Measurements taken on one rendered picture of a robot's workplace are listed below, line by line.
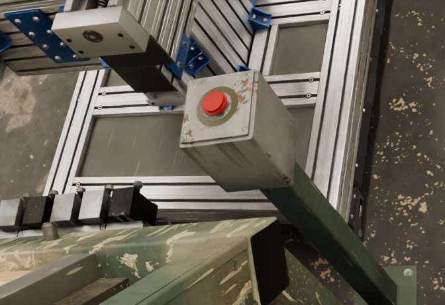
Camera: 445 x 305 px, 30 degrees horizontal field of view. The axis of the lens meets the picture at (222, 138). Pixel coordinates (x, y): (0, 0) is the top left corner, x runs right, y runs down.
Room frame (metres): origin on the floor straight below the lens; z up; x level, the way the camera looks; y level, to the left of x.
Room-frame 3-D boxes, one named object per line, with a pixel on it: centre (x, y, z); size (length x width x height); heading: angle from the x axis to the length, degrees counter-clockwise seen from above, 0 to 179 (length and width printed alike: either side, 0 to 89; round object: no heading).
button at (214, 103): (0.79, -0.03, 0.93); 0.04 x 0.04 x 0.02
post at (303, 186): (0.79, -0.03, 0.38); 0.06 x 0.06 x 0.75; 48
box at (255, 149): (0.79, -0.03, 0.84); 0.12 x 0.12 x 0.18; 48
